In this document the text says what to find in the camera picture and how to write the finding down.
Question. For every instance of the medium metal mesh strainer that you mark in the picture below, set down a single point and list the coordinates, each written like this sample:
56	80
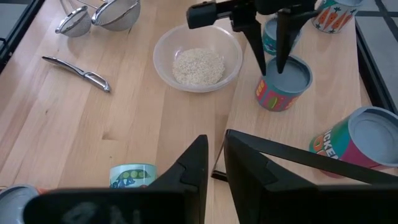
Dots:
119	17

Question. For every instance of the teal and pink corn can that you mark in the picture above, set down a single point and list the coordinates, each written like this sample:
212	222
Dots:
280	99

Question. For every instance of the green magenta chicken soup can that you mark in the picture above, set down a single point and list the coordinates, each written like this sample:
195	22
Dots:
339	143

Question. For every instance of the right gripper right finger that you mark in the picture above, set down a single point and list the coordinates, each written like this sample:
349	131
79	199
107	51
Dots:
245	174

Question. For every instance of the translucent plastic bowl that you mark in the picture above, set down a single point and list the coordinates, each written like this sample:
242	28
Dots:
164	43

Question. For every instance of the orange and white can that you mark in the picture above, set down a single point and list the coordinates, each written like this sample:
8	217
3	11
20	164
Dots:
12	205

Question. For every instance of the dark green tuna can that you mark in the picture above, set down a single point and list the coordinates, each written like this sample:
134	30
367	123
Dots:
270	37

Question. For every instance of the white rice grains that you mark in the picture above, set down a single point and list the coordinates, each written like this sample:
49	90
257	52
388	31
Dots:
199	67

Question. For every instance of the light teal peas can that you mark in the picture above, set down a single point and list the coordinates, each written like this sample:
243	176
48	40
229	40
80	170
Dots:
130	175

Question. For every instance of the shiny metal peeler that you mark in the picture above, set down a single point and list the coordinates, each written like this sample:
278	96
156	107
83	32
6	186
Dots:
90	77

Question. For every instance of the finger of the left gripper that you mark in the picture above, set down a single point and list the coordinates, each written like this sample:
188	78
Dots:
256	46
284	40

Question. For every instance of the small metal mesh strainer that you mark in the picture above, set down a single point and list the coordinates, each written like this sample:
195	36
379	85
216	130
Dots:
76	25

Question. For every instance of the white carrots can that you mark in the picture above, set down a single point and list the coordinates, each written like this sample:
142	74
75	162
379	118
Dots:
335	18

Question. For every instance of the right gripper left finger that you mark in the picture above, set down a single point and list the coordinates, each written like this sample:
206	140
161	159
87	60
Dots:
194	174

